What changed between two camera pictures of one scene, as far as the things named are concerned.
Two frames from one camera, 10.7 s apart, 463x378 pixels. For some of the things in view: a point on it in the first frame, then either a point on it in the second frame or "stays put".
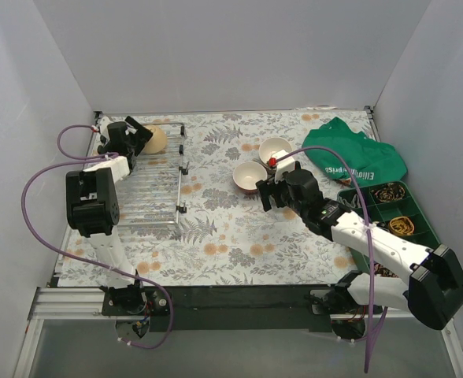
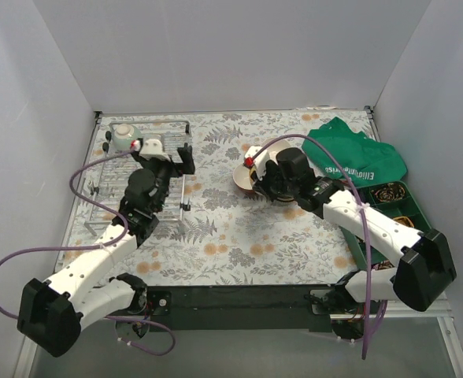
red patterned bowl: [246, 174] stays put
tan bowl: [272, 145] stays put
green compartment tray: [390, 206] stays put
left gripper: [138, 130] → [172, 166]
